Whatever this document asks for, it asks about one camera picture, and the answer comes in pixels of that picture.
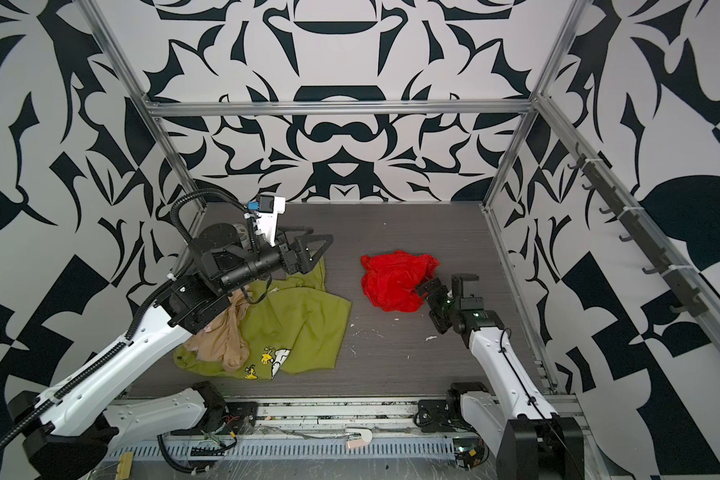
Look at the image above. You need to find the red t-shirt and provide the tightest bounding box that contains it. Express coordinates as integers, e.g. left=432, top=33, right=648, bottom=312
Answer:
left=360, top=250, right=440, bottom=313

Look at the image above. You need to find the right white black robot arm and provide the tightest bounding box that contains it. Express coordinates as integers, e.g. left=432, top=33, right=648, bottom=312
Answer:
left=415, top=274, right=585, bottom=479

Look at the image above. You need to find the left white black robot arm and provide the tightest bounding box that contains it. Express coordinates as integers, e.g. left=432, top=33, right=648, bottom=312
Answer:
left=9, top=223, right=333, bottom=479

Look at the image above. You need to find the beige stockings cloth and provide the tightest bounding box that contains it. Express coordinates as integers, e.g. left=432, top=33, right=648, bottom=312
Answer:
left=183, top=291, right=250, bottom=373

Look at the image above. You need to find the clear tape roll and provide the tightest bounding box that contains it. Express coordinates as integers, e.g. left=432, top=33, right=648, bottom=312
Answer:
left=233, top=223, right=249, bottom=239

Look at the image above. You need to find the green t-shirt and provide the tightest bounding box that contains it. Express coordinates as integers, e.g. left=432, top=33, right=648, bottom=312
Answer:
left=173, top=260, right=351, bottom=381

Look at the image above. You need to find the small white tape piece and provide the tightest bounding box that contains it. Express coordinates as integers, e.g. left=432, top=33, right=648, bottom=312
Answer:
left=345, top=428, right=373, bottom=450

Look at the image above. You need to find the yellow tag piece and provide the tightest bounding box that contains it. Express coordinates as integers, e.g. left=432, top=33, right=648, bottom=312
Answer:
left=115, top=452, right=134, bottom=480

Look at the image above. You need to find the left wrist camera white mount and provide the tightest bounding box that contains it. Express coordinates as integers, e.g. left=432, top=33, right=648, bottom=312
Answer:
left=245, top=193, right=286, bottom=247

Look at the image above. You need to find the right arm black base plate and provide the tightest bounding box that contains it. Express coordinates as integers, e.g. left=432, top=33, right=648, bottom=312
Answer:
left=412, top=399, right=472, bottom=433

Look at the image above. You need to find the white slotted cable duct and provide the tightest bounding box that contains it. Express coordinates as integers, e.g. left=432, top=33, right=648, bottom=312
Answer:
left=104, top=437, right=457, bottom=462

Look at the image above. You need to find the small circuit board with wires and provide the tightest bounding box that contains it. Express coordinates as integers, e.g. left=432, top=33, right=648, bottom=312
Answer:
left=453, top=436, right=490, bottom=471

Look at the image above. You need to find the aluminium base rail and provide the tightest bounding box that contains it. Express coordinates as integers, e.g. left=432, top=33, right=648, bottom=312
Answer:
left=128, top=395, right=592, bottom=442

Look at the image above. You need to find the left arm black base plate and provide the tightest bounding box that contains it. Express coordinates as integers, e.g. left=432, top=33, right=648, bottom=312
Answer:
left=211, top=401, right=259, bottom=435

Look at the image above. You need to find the horizontal aluminium frame bar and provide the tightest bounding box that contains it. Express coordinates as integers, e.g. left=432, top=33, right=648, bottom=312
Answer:
left=145, top=99, right=531, bottom=118

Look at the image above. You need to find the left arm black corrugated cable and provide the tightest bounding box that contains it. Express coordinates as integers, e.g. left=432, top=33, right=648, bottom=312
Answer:
left=0, top=188, right=250, bottom=475

